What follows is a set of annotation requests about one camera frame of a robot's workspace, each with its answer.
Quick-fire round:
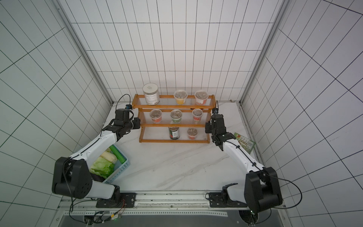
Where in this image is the red seed cup top shelf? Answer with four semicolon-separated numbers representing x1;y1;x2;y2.
194;90;209;105

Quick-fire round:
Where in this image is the red seed cup shelf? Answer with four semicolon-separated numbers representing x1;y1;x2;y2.
194;90;209;105
187;128;198;140

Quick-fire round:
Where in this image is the tall white-lid seed jar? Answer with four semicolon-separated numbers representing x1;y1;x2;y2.
142;83;160;106

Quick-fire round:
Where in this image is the yellow seed cup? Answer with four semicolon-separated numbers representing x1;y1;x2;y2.
174;90;188;105

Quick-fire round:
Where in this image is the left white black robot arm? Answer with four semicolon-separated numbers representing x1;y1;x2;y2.
52;105;140;208

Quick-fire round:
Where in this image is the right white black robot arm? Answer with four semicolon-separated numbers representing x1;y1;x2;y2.
205;114;283;214

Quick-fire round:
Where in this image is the red seed cup bottom shelf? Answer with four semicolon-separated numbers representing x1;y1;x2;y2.
187;128;198;140

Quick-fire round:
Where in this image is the wooden three-tier shelf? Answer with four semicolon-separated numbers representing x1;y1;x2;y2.
132;95;216;144

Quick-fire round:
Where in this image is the green seed cup middle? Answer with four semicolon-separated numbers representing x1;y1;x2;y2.
170;109;182;124

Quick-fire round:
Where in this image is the green snack packet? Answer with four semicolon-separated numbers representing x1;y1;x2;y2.
234;132;256;154

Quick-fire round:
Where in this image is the yellow green cabbage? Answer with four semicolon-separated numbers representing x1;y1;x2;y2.
101;148;118;164

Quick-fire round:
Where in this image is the green cucumber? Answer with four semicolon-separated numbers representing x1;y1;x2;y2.
109;145;126;164

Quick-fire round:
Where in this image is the light blue plastic basket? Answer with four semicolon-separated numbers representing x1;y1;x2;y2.
91;145;130;184

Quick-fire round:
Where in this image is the pale green cabbage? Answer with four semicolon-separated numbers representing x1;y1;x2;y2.
89;157;117;179

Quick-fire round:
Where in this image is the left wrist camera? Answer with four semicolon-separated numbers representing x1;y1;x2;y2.
125;104;133;110

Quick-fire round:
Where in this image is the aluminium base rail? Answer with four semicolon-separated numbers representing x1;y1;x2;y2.
50;190;293;227

